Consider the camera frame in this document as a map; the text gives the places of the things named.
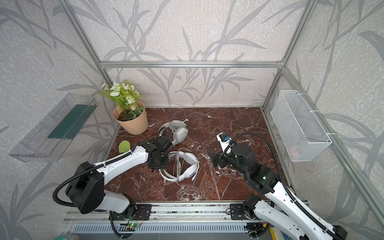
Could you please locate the white headphones pair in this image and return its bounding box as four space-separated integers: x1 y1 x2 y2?
159 149 200 183
158 119 189 146

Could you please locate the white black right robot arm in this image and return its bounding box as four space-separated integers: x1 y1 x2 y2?
208 133 348 240

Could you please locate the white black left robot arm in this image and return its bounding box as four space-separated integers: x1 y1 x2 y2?
53 136 174 218

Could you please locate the peach flower pot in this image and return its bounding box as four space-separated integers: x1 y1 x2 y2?
113 101 149 135

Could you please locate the artificial green white plant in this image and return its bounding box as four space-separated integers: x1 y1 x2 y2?
98 80 144 122

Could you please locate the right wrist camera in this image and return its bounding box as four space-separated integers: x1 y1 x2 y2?
217 133 233 156

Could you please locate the green trowel wooden handle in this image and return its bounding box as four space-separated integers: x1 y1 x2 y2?
119 140 131 154

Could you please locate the white wire mesh basket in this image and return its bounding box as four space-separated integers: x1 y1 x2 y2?
271 90 332 162

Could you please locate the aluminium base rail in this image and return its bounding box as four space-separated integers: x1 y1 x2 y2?
58 201 275 235

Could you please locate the clear plastic wall shelf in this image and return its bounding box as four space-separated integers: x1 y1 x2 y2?
9 94 98 163

